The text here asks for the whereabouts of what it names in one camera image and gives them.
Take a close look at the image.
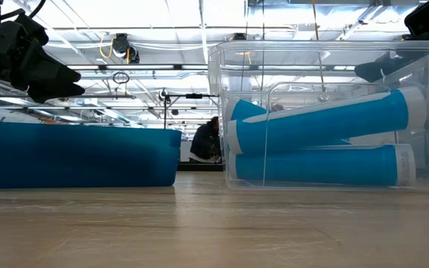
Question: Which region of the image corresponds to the blue white sealant tube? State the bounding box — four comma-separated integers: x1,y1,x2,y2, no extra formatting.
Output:
227,144,417,188
226,86,428,156
224,97,349,147

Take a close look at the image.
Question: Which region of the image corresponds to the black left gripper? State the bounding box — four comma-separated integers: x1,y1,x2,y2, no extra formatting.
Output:
0,0,86,104

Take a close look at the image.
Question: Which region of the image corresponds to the black boom stand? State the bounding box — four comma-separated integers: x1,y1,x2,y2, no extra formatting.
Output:
157,88,219,130

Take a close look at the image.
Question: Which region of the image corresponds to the black ceiling reel yellow cord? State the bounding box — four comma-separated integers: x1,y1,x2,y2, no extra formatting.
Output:
98,32,141,65

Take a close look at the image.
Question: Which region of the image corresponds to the teal blue plastic tray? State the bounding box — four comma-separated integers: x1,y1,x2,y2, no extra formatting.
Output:
0,121,182,189

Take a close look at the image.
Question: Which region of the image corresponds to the person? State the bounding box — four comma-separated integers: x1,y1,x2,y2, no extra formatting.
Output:
189,115,223,164

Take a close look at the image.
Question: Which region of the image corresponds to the clear plastic bin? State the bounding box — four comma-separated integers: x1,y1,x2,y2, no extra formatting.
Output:
206,39,429,191

